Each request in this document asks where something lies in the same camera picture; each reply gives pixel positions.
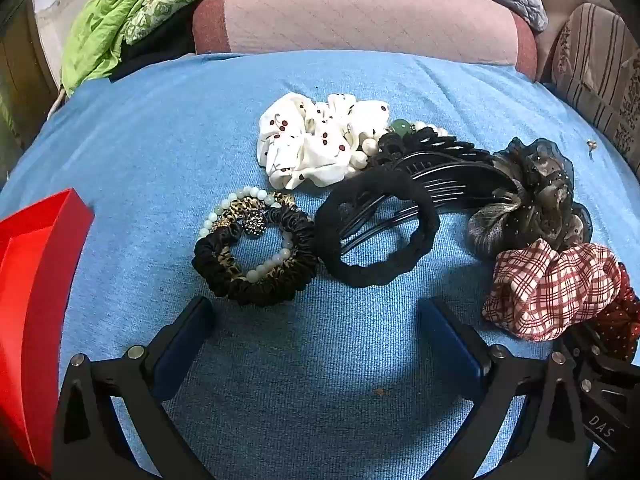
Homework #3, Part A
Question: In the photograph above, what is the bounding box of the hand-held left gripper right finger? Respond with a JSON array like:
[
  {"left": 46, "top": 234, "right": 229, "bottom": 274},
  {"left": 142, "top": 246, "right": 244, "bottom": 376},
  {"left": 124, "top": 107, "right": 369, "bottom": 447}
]
[{"left": 417, "top": 296, "right": 601, "bottom": 480}]

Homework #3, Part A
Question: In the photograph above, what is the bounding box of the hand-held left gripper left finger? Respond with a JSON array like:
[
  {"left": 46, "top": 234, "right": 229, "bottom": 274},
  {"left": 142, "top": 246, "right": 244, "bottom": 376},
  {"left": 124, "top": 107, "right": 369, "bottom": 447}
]
[{"left": 52, "top": 295, "right": 217, "bottom": 480}]

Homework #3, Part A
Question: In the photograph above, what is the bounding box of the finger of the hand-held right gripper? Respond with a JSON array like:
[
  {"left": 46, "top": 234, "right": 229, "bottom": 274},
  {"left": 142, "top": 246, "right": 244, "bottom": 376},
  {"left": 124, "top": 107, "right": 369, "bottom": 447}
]
[{"left": 562, "top": 330, "right": 640, "bottom": 396}]

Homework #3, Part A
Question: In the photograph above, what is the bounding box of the dark red dotted scrunchie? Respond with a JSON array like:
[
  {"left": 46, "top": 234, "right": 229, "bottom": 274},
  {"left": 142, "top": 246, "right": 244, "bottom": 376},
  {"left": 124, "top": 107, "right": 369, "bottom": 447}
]
[{"left": 585, "top": 262, "right": 640, "bottom": 363}]

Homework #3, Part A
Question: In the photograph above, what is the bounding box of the red plaid scrunchie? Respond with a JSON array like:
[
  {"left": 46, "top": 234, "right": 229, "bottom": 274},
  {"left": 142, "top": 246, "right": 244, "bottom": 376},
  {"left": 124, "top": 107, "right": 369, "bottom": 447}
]
[{"left": 482, "top": 239, "right": 623, "bottom": 342}]

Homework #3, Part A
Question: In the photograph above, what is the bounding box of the black thick hair tie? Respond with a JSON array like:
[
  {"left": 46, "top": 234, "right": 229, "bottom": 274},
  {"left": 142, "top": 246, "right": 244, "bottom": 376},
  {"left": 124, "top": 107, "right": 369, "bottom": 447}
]
[{"left": 314, "top": 172, "right": 441, "bottom": 290}]

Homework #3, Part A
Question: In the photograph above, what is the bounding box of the red tray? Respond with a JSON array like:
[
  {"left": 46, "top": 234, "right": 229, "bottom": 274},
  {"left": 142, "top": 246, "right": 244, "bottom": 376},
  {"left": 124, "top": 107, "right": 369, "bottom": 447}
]
[{"left": 0, "top": 188, "right": 96, "bottom": 476}]

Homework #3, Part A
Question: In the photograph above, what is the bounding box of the black and leopard scrunchie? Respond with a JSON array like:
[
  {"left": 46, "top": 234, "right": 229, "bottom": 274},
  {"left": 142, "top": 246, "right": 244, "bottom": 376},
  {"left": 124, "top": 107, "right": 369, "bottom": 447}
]
[{"left": 192, "top": 192, "right": 318, "bottom": 307}]

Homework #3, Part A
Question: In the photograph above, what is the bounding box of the black hair claw clip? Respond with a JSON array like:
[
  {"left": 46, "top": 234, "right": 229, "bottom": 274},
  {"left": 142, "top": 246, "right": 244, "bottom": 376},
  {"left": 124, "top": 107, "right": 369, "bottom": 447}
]
[{"left": 345, "top": 127, "right": 521, "bottom": 251}]

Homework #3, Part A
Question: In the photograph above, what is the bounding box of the black organza scrunchie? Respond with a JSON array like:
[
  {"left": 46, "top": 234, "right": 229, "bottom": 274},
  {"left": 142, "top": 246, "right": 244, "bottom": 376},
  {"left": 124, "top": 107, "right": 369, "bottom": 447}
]
[{"left": 467, "top": 137, "right": 593, "bottom": 261}]

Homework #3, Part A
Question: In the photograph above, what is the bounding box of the white cherry print scrunchie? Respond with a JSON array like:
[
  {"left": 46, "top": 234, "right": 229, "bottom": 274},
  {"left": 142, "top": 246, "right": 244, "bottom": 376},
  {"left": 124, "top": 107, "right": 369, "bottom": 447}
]
[{"left": 256, "top": 92, "right": 391, "bottom": 191}]

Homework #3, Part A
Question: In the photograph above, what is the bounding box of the blue blanket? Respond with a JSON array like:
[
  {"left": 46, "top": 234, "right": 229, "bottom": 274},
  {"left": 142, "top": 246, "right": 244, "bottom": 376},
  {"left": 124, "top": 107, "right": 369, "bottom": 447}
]
[{"left": 0, "top": 50, "right": 640, "bottom": 480}]

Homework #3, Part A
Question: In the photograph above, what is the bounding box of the striped sofa cushion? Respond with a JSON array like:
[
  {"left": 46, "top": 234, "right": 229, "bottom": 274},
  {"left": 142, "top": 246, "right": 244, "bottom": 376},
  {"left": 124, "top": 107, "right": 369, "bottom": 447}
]
[{"left": 550, "top": 2, "right": 640, "bottom": 171}]

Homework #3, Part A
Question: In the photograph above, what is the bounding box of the dark cloth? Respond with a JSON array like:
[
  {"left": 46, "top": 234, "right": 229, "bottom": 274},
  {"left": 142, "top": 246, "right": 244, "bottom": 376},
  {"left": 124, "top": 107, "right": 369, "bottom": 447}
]
[{"left": 107, "top": 22, "right": 198, "bottom": 83}]

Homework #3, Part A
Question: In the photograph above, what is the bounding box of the wooden door with glass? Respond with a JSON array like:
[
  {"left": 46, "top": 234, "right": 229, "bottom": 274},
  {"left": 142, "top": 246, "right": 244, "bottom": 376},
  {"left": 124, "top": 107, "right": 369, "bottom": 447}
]
[{"left": 0, "top": 7, "right": 58, "bottom": 181}]

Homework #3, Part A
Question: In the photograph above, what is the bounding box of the green quilt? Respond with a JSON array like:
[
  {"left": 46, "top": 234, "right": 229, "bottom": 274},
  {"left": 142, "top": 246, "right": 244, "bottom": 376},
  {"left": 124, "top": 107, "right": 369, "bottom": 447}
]
[{"left": 60, "top": 0, "right": 281, "bottom": 96}]

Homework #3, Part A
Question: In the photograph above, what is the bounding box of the pink quilted cushion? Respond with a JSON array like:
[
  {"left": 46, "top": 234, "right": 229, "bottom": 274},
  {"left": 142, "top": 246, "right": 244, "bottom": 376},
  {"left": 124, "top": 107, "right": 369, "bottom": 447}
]
[{"left": 192, "top": 0, "right": 538, "bottom": 81}]

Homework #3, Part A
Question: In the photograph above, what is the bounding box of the pearl bracelet with green bead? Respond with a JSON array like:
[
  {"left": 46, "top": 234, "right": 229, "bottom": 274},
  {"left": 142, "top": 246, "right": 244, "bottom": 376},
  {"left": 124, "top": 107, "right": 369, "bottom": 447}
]
[{"left": 349, "top": 119, "right": 451, "bottom": 172}]

